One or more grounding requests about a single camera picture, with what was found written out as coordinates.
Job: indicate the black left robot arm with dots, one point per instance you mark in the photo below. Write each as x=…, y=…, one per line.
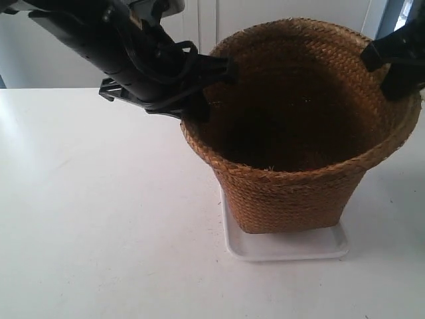
x=143, y=65

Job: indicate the brown woven wicker basket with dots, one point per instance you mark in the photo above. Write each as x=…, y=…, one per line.
x=292, y=139

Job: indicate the white rectangular plastic tray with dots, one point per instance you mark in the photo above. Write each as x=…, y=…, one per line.
x=326, y=243

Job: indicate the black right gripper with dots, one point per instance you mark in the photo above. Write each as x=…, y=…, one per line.
x=403, y=51

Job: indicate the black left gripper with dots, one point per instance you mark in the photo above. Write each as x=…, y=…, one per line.
x=124, y=39

